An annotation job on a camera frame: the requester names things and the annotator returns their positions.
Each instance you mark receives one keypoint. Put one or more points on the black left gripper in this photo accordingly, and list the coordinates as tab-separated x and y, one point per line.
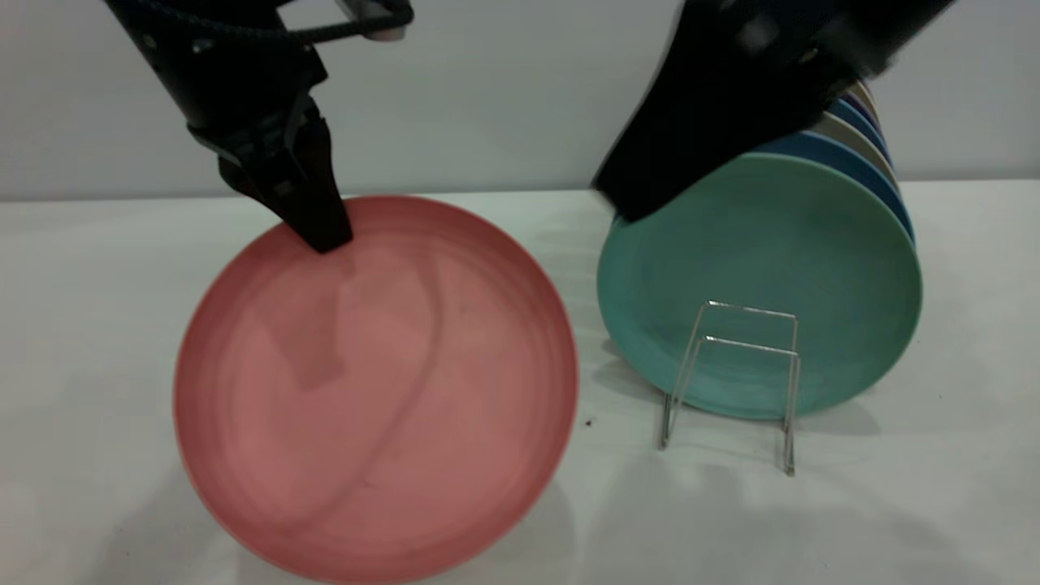
227	73

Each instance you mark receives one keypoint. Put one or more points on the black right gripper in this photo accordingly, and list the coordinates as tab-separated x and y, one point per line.
780	41

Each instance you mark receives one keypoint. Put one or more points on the pink round plate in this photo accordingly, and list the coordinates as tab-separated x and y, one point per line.
382	390

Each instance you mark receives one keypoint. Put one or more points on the teal green plate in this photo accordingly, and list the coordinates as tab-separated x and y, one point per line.
780	260

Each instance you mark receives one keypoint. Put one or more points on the beige plate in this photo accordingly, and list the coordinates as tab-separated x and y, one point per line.
866	93
861	138

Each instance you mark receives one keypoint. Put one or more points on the blue plate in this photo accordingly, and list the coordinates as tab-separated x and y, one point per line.
861	166
863	120

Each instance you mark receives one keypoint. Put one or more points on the dark navy plate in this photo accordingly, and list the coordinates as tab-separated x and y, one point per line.
863	106

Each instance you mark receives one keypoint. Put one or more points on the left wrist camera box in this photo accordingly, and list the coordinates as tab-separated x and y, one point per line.
374	15

